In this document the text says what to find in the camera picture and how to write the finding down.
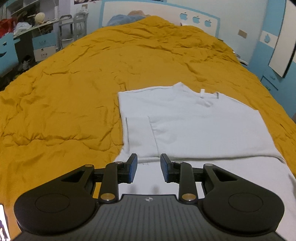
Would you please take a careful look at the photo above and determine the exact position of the white printed t-shirt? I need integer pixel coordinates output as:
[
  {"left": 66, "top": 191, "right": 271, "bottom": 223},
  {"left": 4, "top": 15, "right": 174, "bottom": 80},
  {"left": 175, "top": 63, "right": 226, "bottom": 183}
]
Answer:
[{"left": 117, "top": 83, "right": 295, "bottom": 240}]

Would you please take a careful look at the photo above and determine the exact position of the mustard yellow bed quilt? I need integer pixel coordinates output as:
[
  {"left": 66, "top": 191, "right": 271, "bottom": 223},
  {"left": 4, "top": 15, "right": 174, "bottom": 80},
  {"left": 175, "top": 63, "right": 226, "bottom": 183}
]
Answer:
[{"left": 1, "top": 16, "right": 295, "bottom": 237}]

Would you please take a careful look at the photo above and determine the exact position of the blue wardrobe with apples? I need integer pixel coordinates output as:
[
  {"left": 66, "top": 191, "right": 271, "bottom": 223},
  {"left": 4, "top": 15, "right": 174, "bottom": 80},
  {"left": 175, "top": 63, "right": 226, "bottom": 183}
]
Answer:
[{"left": 248, "top": 1, "right": 295, "bottom": 117}]

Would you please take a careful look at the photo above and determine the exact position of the white framed mirror panel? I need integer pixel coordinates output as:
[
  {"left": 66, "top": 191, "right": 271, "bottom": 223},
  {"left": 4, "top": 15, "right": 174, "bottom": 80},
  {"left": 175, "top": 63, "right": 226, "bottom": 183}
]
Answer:
[{"left": 269, "top": 1, "right": 296, "bottom": 78}]

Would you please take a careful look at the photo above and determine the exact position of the blue chair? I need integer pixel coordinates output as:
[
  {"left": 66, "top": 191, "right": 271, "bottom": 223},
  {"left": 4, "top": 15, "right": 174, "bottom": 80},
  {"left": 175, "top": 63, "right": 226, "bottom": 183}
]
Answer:
[{"left": 0, "top": 33, "right": 19, "bottom": 77}]

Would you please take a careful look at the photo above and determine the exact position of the blue white desk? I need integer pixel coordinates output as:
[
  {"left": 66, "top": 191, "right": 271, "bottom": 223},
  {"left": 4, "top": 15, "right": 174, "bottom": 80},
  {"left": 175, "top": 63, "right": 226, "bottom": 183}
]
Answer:
[{"left": 14, "top": 19, "right": 58, "bottom": 62}]

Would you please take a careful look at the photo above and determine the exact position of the white blue headboard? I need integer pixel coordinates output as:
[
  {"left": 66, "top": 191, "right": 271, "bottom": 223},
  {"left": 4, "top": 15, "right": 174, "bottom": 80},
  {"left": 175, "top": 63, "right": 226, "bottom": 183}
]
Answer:
[{"left": 99, "top": 1, "right": 220, "bottom": 37}]

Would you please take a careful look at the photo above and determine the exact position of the red bag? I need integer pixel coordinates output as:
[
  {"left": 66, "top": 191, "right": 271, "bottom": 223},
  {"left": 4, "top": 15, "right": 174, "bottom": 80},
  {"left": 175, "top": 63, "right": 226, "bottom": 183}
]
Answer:
[{"left": 0, "top": 18, "right": 16, "bottom": 38}]

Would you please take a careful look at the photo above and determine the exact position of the cream yarn ball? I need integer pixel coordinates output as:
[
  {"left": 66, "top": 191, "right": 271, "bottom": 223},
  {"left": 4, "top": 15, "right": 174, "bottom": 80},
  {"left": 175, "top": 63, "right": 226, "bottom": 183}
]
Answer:
[{"left": 35, "top": 12, "right": 46, "bottom": 25}]

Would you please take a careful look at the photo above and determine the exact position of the blue pillow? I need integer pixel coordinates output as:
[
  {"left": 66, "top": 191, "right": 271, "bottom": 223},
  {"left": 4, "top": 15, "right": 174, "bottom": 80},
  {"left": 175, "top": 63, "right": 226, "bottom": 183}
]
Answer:
[{"left": 106, "top": 15, "right": 147, "bottom": 26}]

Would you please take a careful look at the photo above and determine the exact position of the brown wall switch plate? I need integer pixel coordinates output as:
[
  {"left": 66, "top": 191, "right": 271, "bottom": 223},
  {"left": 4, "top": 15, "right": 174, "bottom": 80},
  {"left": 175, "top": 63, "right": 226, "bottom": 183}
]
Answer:
[{"left": 238, "top": 30, "right": 247, "bottom": 39}]

